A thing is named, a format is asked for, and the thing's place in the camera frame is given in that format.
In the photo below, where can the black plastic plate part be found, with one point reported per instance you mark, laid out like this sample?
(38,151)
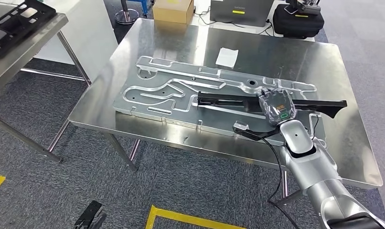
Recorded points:
(224,101)
(18,25)

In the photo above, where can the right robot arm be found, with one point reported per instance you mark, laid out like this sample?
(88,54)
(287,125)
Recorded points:
(309,164)

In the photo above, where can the stainless steel workbench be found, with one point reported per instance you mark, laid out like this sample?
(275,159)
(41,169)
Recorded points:
(9,66)
(274,57)

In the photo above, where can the aluminium fixture plate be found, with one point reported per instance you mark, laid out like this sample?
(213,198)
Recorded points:
(217,126)

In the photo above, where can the white paper sheet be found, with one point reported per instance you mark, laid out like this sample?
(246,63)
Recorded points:
(226,57)

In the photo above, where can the cardboard box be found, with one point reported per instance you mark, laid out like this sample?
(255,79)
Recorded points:
(172,12)

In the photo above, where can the grey equipment case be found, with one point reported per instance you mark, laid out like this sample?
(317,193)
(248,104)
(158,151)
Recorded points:
(240,17)

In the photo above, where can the stanchion with chrome base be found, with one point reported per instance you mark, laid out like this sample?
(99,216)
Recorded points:
(126,15)

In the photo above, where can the white partition panel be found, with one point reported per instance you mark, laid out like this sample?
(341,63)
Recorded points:
(85,38)

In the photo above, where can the black bag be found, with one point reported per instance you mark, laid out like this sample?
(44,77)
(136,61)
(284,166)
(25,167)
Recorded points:
(297,27)

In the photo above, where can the black device on bag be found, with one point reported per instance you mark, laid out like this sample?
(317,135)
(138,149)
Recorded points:
(303,7)

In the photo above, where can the blue metal frame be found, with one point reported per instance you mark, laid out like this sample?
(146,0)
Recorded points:
(145,6)

